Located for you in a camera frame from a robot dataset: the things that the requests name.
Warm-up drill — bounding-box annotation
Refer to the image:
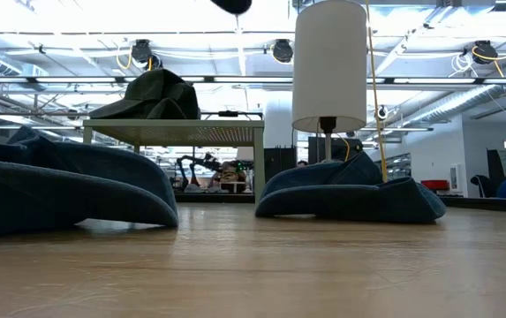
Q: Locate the red bin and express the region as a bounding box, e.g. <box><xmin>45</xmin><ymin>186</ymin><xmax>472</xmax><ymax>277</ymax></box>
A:
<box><xmin>420</xmin><ymin>178</ymin><xmax>450</xmax><ymax>192</ymax></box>

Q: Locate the black ceiling cable reel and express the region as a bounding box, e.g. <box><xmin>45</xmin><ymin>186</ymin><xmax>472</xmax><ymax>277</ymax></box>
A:
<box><xmin>472</xmin><ymin>40</ymin><xmax>499</xmax><ymax>65</ymax></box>
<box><xmin>131</xmin><ymin>39</ymin><xmax>153</xmax><ymax>63</ymax></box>
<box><xmin>272</xmin><ymin>39</ymin><xmax>294</xmax><ymax>64</ymax></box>

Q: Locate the pale green perforated shelf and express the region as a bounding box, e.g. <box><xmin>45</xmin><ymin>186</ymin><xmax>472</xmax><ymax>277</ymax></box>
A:
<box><xmin>82</xmin><ymin>117</ymin><xmax>266</xmax><ymax>204</ymax></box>

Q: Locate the yellow hanging cable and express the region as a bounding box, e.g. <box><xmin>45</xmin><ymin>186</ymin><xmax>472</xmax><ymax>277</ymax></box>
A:
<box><xmin>364</xmin><ymin>0</ymin><xmax>389</xmax><ymax>183</ymax></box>

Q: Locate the silver ventilation duct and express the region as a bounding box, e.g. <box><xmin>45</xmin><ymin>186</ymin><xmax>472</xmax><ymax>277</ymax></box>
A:
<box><xmin>404</xmin><ymin>83</ymin><xmax>505</xmax><ymax>127</ymax></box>

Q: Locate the olive green cap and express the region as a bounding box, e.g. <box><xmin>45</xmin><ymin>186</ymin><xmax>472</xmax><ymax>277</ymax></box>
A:
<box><xmin>87</xmin><ymin>68</ymin><xmax>201</xmax><ymax>120</ymax></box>

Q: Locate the white shade table lamp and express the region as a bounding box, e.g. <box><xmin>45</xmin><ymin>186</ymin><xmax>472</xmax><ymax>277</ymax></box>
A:
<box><xmin>291</xmin><ymin>0</ymin><xmax>368</xmax><ymax>163</ymax></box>

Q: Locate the black cabinet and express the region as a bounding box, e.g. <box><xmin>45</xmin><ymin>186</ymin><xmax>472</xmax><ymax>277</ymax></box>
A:
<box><xmin>263</xmin><ymin>147</ymin><xmax>298</xmax><ymax>183</ymax></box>

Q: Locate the black overhead camera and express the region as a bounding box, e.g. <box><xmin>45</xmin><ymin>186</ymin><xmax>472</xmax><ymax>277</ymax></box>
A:
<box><xmin>210</xmin><ymin>0</ymin><xmax>253</xmax><ymax>15</ymax></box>

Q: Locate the blue denim cap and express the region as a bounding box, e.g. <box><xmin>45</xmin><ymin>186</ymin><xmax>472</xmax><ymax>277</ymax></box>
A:
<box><xmin>254</xmin><ymin>151</ymin><xmax>447</xmax><ymax>223</ymax></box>
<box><xmin>0</xmin><ymin>125</ymin><xmax>179</xmax><ymax>238</ymax></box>

